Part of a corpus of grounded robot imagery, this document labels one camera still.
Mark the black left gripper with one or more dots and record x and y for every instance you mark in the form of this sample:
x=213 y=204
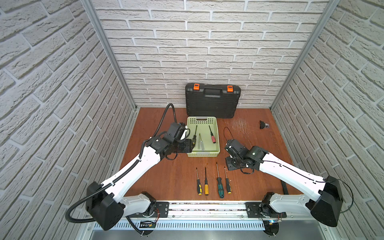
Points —
x=188 y=144

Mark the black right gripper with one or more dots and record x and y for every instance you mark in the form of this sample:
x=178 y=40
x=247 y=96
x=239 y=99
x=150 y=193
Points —
x=229 y=166

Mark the black yellow dotted screwdriver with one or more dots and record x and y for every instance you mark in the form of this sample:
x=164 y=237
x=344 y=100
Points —
x=194 y=139

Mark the light green perforated bin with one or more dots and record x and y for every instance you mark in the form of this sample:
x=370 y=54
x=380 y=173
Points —
x=203 y=123

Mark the pink handle screwdriver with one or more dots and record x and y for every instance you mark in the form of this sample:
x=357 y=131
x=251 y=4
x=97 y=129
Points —
x=212 y=136

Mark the small black yellow screwdriver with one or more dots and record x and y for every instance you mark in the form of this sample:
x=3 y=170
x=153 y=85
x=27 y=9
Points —
x=228 y=185

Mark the clear handle screwdriver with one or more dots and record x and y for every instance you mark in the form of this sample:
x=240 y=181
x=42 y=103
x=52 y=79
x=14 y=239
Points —
x=200 y=143

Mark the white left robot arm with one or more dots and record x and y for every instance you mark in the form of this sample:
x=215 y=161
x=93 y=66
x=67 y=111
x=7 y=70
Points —
x=106 y=203

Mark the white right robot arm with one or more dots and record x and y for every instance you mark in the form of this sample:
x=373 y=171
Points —
x=320 y=197

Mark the small black knob object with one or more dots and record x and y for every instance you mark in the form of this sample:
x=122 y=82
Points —
x=264 y=125

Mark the black plastic tool case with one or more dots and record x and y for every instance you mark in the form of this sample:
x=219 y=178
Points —
x=220 y=101

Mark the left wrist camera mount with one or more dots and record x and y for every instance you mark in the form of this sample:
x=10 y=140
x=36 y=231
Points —
x=176 y=132

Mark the green handle screwdriver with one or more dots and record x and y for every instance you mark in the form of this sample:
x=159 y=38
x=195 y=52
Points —
x=220 y=185

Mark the orange handle screwdriver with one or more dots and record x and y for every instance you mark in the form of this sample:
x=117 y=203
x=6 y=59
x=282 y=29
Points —
x=206 y=186

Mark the aluminium front rail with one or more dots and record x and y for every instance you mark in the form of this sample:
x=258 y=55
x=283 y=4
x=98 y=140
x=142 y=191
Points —
x=216 y=210

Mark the aluminium corner frame post left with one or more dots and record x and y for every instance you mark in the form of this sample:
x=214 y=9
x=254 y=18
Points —
x=97 y=24

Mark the aluminium corner frame post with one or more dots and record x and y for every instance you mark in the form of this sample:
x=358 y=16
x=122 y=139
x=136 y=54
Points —
x=97 y=24
x=320 y=25

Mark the aluminium corner frame post right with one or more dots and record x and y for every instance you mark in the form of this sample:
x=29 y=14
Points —
x=320 y=25

